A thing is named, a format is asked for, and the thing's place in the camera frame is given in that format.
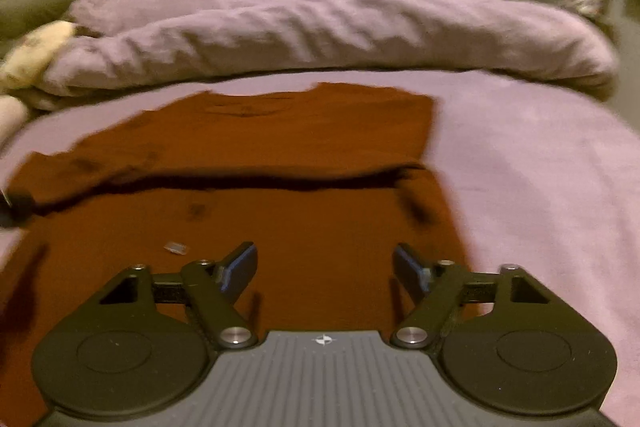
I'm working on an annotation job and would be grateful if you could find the pink plush bunny toy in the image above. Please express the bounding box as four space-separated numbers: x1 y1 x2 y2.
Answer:
0 95 30 144

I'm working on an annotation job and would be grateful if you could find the lilac bed sheet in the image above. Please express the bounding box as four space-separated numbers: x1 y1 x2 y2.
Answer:
1 72 639 426

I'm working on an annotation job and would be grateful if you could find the grey green headboard cushion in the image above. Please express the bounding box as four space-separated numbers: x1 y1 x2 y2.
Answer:
0 0 75 40

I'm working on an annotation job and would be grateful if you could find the brown knit cardigan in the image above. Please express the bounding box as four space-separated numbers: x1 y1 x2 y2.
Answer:
1 83 465 426

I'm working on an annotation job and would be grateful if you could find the lilac rumpled duvet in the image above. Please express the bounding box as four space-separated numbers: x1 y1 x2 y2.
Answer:
37 0 618 96

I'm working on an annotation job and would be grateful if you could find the yellow face plush pillow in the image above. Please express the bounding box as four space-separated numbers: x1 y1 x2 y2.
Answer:
1 20 76 91

